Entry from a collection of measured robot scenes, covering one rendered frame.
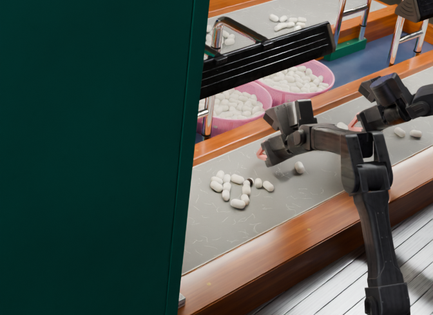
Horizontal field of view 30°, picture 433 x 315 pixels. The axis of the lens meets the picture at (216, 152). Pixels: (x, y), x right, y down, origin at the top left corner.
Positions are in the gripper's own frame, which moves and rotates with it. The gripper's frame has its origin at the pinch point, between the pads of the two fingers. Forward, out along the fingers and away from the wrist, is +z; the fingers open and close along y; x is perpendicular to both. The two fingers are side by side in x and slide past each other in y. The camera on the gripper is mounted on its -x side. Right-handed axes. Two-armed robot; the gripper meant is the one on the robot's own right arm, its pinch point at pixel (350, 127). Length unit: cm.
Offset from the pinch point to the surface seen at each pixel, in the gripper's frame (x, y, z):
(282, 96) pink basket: -14.5, -5.8, 27.2
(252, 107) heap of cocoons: -14.6, 4.1, 30.4
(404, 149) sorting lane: 11.7, -14.8, -2.1
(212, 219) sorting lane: 7, 52, 4
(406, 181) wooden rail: 17.6, 1.3, -12.8
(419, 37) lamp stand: -16, -65, 18
